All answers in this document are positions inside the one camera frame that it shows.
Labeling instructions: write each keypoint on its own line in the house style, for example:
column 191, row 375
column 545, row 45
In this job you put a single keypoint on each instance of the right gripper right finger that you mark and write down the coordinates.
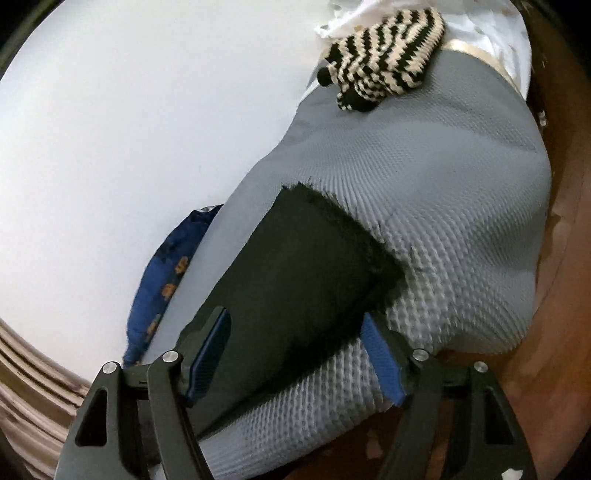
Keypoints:
column 486, row 440

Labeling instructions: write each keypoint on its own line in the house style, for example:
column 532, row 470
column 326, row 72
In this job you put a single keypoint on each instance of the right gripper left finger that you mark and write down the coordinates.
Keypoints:
column 104, row 441

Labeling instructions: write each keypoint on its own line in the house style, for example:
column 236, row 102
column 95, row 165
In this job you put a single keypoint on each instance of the black pants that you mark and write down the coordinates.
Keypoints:
column 296, row 294

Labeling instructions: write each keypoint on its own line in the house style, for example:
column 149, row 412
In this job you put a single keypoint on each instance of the blue patterned pillow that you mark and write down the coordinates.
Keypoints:
column 160, row 280

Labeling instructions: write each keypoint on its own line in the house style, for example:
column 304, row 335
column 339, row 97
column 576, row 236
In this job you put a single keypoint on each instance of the grey textured mattress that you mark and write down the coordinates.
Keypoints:
column 454, row 179

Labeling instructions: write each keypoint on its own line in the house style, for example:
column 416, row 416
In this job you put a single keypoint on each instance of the black white striped knit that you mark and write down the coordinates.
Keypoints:
column 389, row 58

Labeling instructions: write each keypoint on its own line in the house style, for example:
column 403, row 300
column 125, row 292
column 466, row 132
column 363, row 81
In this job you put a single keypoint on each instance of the white dotted cloth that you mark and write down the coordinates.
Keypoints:
column 493, row 31

